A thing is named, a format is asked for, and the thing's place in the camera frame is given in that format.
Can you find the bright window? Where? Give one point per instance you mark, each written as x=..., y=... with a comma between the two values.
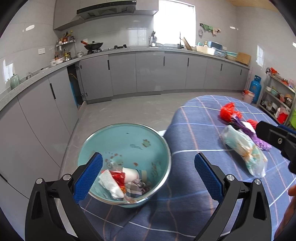
x=174, y=25

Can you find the blue dish box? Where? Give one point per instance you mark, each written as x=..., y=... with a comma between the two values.
x=218, y=48

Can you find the white paper towel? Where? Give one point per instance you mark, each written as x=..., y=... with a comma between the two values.
x=108, y=183

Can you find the knife rack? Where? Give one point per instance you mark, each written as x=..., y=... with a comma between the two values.
x=153, y=39

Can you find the green bucket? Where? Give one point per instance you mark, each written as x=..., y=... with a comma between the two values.
x=293, y=119

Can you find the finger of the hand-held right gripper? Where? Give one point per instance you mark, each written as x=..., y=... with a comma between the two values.
x=268, y=134
x=286, y=129

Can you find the grey upper cabinets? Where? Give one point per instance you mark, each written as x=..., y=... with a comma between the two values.
x=69, y=14

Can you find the blue plaid tablecloth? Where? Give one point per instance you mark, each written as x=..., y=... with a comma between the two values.
x=189, y=129

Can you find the red plastic bag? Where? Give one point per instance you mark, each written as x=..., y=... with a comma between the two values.
x=227, y=111

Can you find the clear bag with teal print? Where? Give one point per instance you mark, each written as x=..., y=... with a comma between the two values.
x=242, y=148

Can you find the red plastic container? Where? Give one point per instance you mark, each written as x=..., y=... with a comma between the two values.
x=282, y=115

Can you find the person's right hand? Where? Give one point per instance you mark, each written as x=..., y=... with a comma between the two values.
x=291, y=190

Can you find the small metal container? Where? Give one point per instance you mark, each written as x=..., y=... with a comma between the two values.
x=29, y=76

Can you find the purple wrapper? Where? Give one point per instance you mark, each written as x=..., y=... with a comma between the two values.
x=261, y=142

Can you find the white ceramic pot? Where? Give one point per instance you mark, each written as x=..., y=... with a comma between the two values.
x=56, y=61

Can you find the blue gas cylinder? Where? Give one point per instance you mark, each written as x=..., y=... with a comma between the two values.
x=256, y=89

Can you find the metal storage shelf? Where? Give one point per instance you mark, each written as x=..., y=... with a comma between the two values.
x=277, y=92

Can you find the wooden cutting board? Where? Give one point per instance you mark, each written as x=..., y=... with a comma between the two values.
x=187, y=44

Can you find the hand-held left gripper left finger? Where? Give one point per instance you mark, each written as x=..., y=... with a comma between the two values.
x=89, y=176

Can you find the black wok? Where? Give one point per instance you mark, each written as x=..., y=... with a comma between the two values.
x=93, y=45

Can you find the black range hood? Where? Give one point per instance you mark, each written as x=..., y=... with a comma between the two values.
x=106, y=10

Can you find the hanging cloths on hooks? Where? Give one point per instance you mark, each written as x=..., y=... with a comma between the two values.
x=209, y=27

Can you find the teal basin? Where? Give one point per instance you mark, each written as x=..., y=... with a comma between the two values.
x=231, y=56

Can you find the red translucent wrapper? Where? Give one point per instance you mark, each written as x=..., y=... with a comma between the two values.
x=118, y=177

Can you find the cardboard box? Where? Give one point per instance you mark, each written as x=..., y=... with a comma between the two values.
x=243, y=58

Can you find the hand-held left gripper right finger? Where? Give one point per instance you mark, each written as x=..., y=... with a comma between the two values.
x=208, y=176

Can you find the white basin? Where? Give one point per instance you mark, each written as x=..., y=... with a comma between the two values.
x=205, y=50

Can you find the grey plaid cloth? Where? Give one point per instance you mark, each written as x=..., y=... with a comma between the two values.
x=138, y=187

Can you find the black faucet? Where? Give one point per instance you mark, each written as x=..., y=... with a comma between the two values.
x=180, y=40

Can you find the gas stove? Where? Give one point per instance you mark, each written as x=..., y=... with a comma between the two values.
x=120, y=47

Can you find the metal spice rack with bottles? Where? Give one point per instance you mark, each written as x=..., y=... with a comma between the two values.
x=66, y=44

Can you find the pink bucket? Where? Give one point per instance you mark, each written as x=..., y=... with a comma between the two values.
x=248, y=97

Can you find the teal jar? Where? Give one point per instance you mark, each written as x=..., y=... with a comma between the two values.
x=15, y=82

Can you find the teal printed bin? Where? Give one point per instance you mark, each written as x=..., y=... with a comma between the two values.
x=129, y=141

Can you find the white wall socket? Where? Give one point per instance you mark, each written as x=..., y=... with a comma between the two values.
x=41, y=51

